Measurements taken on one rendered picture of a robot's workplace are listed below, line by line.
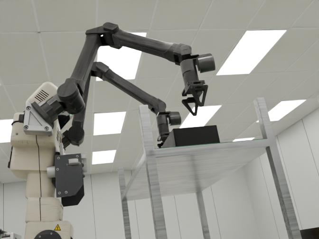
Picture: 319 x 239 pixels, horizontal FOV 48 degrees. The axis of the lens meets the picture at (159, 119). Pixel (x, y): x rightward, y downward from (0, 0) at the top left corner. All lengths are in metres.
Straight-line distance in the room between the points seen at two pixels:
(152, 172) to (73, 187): 0.40
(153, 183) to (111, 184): 9.74
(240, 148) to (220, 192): 10.27
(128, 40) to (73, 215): 9.36
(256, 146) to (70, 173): 0.69
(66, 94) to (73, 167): 0.28
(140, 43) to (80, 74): 0.28
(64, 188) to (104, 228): 9.27
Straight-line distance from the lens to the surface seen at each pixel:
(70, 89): 1.37
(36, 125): 1.36
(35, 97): 1.56
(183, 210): 11.04
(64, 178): 1.41
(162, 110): 1.87
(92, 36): 1.62
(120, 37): 1.57
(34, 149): 1.51
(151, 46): 1.48
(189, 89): 1.28
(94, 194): 10.76
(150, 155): 1.12
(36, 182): 1.49
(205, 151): 1.17
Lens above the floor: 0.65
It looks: 20 degrees up
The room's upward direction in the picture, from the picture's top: 9 degrees counter-clockwise
